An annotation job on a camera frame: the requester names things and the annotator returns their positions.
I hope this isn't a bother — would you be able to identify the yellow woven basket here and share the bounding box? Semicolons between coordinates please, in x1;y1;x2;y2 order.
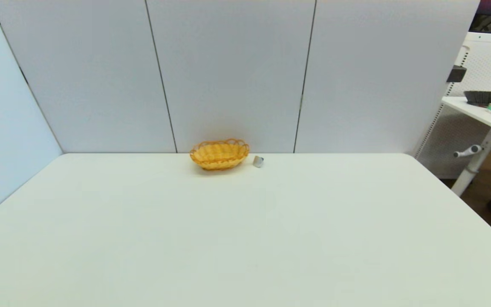
189;138;251;171

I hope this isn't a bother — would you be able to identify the white pegboard panel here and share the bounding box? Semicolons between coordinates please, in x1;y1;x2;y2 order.
414;31;491;180

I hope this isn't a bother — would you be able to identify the black box on pegboard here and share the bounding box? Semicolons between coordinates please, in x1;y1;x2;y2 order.
446;65;468;83

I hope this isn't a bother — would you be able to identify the white side desk top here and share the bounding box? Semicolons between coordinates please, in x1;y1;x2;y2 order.
442;96;491;141

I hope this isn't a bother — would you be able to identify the white desk leg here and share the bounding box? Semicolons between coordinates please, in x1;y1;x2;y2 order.
451;127;491;197

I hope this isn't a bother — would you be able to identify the black ribbed bowl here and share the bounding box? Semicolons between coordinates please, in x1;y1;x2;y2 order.
463;90;491;107

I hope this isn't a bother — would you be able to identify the grey desk crank handle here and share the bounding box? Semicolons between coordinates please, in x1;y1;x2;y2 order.
453;145;483;158

